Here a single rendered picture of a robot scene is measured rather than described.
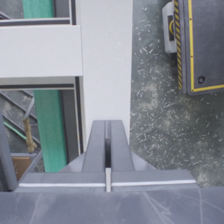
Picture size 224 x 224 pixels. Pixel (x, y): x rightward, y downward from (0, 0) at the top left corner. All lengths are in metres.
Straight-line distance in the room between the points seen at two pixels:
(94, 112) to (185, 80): 0.73
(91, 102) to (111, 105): 0.02
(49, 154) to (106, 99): 0.15
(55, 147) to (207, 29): 0.81
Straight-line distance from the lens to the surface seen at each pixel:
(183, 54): 0.84
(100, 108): 0.15
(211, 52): 0.90
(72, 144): 0.27
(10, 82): 0.24
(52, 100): 0.24
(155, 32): 1.14
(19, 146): 1.40
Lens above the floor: 1.08
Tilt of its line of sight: 73 degrees down
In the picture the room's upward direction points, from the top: 174 degrees clockwise
